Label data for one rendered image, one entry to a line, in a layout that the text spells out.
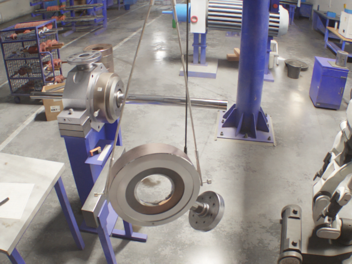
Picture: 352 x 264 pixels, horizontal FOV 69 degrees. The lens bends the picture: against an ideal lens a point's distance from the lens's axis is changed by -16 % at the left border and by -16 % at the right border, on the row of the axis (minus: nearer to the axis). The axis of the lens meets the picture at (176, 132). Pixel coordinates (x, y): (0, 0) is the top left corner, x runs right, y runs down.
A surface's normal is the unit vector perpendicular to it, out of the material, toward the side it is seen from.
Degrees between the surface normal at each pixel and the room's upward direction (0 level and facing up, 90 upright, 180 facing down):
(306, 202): 0
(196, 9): 90
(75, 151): 90
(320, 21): 90
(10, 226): 0
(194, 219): 49
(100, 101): 70
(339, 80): 90
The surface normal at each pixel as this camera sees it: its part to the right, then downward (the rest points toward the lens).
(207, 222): -0.74, -0.48
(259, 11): 0.06, 0.53
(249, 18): -0.59, 0.43
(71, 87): -0.11, -0.23
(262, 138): 0.00, -0.85
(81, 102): -0.16, 0.52
